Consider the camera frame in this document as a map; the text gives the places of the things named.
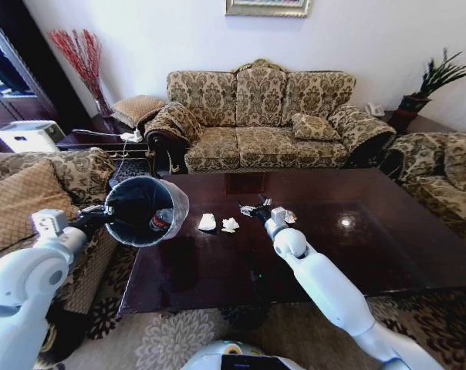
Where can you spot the dark corner table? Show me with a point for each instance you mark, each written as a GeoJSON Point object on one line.
{"type": "Point", "coordinates": [418, 122]}

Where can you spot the floral armchair with quilted cushion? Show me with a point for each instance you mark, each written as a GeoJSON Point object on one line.
{"type": "Point", "coordinates": [82, 173]}

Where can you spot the silver crumpled wrapper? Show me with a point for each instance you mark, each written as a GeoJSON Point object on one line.
{"type": "Point", "coordinates": [290, 216]}

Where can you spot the dark wooden side table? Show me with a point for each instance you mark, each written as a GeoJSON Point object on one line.
{"type": "Point", "coordinates": [98, 143]}

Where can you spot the white desk telephone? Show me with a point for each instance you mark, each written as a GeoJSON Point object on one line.
{"type": "Point", "coordinates": [374, 109]}

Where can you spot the white folded paper wad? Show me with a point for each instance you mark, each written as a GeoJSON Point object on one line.
{"type": "Point", "coordinates": [207, 222]}

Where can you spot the white robot front shell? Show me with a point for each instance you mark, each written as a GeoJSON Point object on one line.
{"type": "Point", "coordinates": [233, 356]}

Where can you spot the white crumpled tissue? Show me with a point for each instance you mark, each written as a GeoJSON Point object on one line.
{"type": "Point", "coordinates": [230, 225]}

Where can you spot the floral three-seat sofa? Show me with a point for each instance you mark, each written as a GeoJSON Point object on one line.
{"type": "Point", "coordinates": [256, 146]}

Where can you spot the dark wooden cabinet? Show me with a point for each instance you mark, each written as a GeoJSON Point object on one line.
{"type": "Point", "coordinates": [28, 58]}

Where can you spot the large quilted tan cushion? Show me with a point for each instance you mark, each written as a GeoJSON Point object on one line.
{"type": "Point", "coordinates": [21, 208]}

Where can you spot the small quilted tan cushion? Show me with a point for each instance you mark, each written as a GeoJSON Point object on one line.
{"type": "Point", "coordinates": [138, 108]}

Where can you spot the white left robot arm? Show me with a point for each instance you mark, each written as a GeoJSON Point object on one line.
{"type": "Point", "coordinates": [28, 266]}

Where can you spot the floral throw pillow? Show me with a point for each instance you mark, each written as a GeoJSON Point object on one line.
{"type": "Point", "coordinates": [316, 127]}

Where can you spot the gold framed picture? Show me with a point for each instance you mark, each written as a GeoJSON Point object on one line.
{"type": "Point", "coordinates": [267, 8]}

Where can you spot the grey round trash bin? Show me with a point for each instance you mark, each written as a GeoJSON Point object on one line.
{"type": "Point", "coordinates": [167, 200]}

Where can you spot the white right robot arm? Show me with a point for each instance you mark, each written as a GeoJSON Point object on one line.
{"type": "Point", "coordinates": [325, 285]}

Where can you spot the green potted plant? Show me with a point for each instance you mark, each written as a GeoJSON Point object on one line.
{"type": "Point", "coordinates": [429, 83]}

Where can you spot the white box appliance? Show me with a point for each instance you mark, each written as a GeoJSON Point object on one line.
{"type": "Point", "coordinates": [26, 135]}

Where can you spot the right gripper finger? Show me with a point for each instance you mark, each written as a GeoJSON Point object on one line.
{"type": "Point", "coordinates": [247, 210]}
{"type": "Point", "coordinates": [264, 202]}

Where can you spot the white power strip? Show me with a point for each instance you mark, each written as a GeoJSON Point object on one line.
{"type": "Point", "coordinates": [132, 136]}

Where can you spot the floral armchair with plain seat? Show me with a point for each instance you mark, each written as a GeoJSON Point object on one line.
{"type": "Point", "coordinates": [445, 169]}

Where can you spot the plastic bottle with red label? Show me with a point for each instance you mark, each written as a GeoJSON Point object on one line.
{"type": "Point", "coordinates": [160, 220]}

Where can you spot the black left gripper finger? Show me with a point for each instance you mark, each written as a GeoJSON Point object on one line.
{"type": "Point", "coordinates": [109, 211]}

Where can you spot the vase with red branches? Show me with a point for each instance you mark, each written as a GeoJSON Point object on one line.
{"type": "Point", "coordinates": [87, 65]}

